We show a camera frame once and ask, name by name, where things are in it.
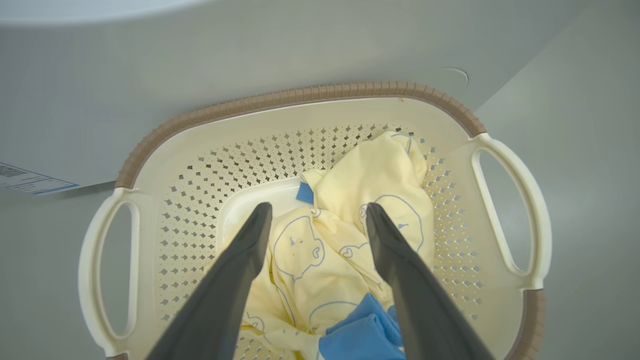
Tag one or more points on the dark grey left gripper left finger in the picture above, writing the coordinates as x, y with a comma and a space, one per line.
220, 300

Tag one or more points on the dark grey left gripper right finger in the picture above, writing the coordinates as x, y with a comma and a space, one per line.
425, 310

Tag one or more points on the pale yellow blue-print garment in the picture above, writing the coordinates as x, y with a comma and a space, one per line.
340, 270

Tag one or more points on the cream perforated laundry basket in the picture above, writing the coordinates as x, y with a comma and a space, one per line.
190, 165

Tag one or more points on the white front-load washing machine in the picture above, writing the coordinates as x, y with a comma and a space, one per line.
250, 50

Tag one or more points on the blue cloth garment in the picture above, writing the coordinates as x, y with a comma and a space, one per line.
362, 335

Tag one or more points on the white blue-bordered washer label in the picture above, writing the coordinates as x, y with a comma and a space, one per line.
30, 179

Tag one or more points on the round washer filter cover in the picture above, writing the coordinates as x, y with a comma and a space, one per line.
452, 77

